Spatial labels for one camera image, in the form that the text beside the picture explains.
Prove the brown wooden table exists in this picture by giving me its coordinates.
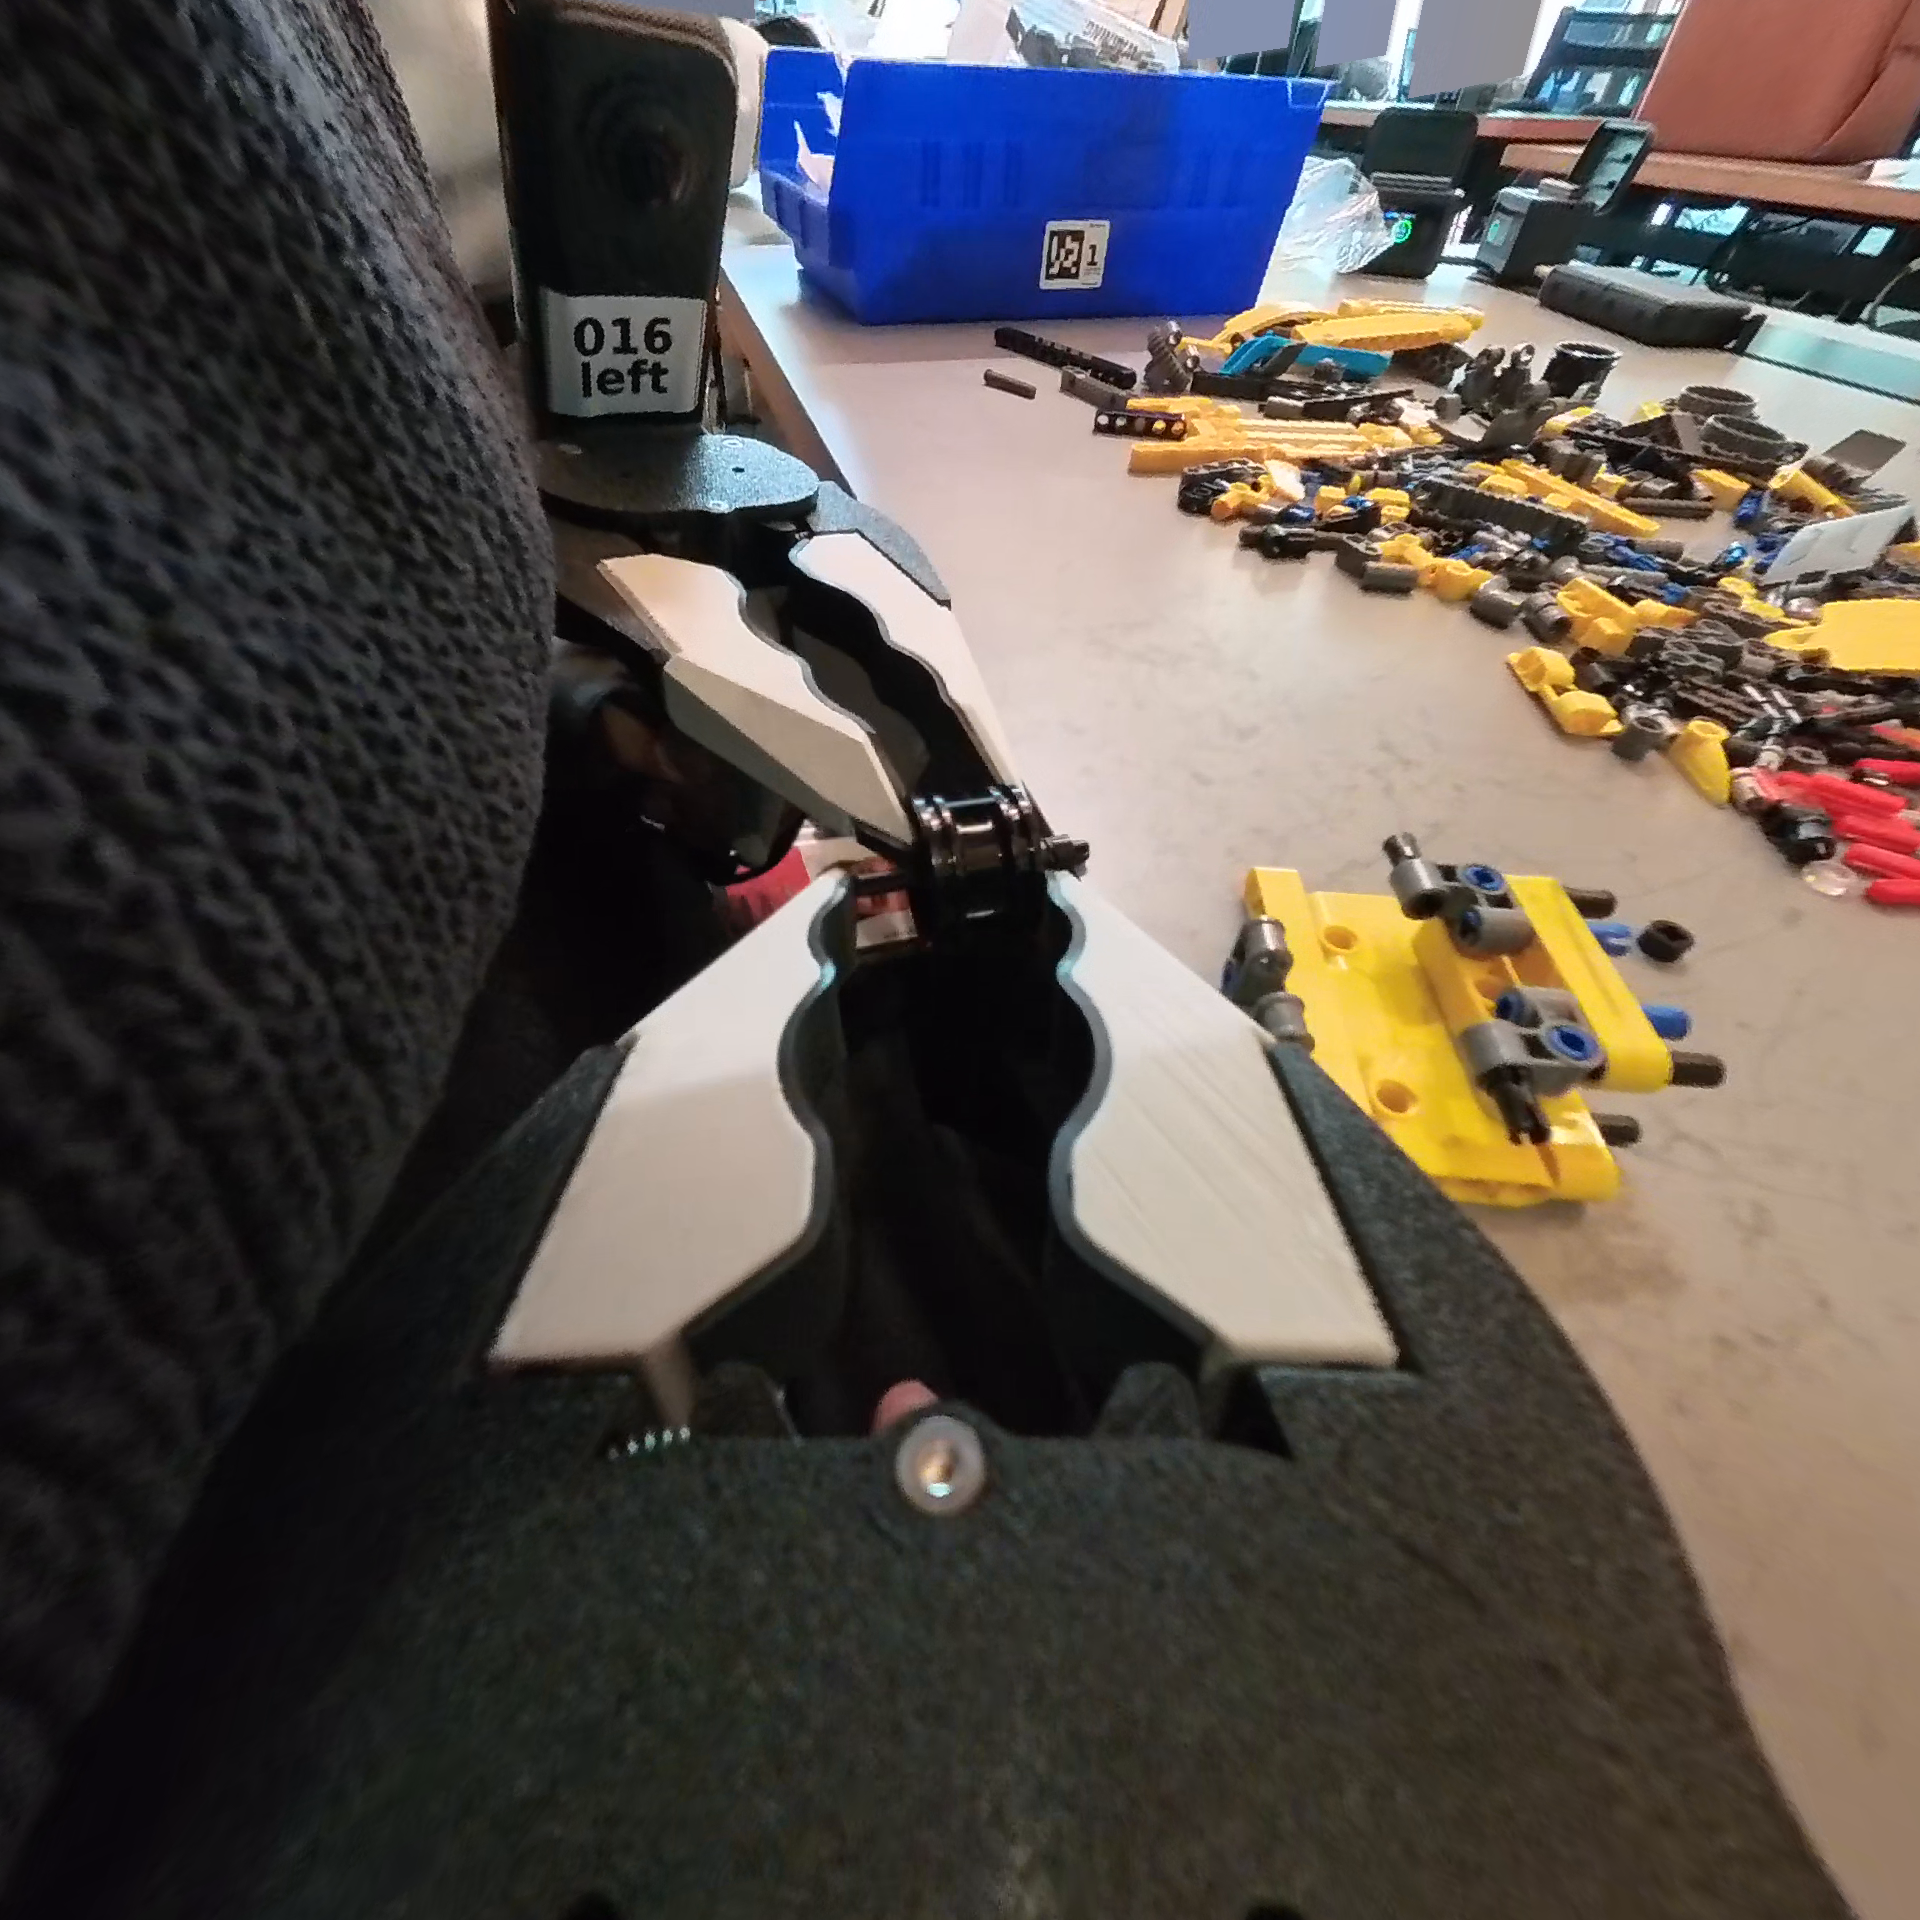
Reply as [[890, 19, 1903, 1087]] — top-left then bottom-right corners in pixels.
[[1320, 95, 1920, 227]]

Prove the clear plastic bag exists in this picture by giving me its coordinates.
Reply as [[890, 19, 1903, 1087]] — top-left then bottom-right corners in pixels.
[[1267, 152, 1389, 279]]

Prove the black device with green light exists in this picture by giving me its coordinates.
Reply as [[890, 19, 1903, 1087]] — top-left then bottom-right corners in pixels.
[[1357, 107, 1479, 282]]

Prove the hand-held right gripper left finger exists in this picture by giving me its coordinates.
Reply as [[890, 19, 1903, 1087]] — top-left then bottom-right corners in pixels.
[[489, 872, 859, 1426]]

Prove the long black toy beam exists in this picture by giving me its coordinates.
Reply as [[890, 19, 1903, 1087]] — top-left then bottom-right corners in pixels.
[[994, 323, 1139, 389]]

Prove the printed cardboard box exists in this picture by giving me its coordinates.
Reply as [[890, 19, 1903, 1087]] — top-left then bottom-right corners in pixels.
[[945, 0, 1187, 74]]

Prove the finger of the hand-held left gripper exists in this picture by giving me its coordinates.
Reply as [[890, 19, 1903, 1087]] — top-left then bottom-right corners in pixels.
[[596, 555, 921, 852], [784, 532, 1041, 805]]

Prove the pile of toy building parts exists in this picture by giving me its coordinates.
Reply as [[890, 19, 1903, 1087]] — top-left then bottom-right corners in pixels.
[[1095, 299, 1920, 910]]

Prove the yellow toy brick assembly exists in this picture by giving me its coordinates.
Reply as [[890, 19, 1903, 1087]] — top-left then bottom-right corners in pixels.
[[1224, 832, 1728, 1210]]

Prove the person's dark knit sweater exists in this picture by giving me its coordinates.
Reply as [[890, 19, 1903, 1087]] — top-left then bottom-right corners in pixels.
[[0, 0, 723, 1920]]

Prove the blue plastic bin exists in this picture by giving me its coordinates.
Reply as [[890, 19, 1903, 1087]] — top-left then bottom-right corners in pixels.
[[756, 45, 1336, 326]]

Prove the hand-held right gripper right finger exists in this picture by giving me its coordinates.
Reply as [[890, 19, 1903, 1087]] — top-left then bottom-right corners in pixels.
[[1048, 878, 1402, 1373]]

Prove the black box device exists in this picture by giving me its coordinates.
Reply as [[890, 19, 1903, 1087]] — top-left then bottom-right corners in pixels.
[[1477, 119, 1652, 288]]

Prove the black flat case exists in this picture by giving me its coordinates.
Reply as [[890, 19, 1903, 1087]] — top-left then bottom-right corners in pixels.
[[1536, 263, 1769, 356]]

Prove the black hinge mount with bolt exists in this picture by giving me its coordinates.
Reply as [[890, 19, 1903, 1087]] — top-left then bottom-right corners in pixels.
[[903, 783, 1092, 940]]

